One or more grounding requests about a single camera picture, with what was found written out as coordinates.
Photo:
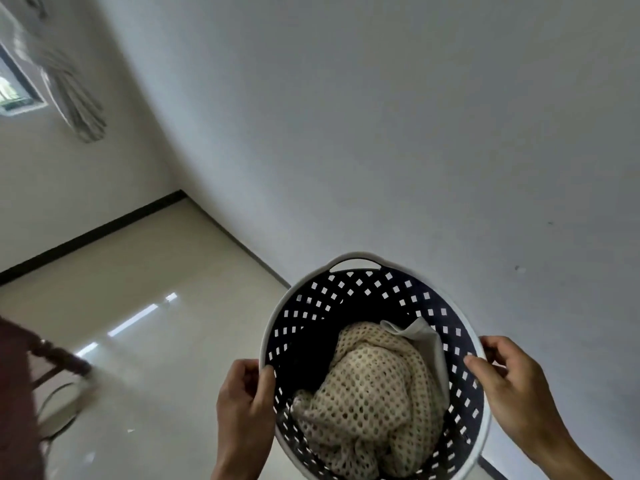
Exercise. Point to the person's right hand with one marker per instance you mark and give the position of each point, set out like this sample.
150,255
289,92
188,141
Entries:
520,394

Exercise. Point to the person's left hand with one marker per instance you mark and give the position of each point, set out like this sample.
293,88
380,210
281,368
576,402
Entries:
242,419

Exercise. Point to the person's right thumb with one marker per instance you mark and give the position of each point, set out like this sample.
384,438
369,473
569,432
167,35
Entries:
479,372

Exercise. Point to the person's left thumb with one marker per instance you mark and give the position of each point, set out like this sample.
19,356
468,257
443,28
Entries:
265,389

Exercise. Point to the dark blue perforated laundry basket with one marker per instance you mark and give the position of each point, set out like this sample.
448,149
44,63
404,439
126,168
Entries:
320,304

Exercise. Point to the person's left forearm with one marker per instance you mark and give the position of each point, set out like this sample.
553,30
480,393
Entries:
240,469

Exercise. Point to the person's right forearm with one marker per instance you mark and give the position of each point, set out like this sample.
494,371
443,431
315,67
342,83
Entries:
585,457

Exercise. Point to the light grey cloth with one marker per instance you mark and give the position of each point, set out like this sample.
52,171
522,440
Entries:
429,344

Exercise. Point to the cream mesh knit cloth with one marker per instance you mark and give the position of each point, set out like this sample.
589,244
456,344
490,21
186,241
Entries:
372,394

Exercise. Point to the dark brown wooden furniture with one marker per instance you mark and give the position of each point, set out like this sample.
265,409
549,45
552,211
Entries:
17,404

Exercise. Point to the grey striped curtain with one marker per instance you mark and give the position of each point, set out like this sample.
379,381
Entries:
75,94

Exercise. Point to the window with white frame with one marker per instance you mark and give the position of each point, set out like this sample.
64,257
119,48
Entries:
17,87

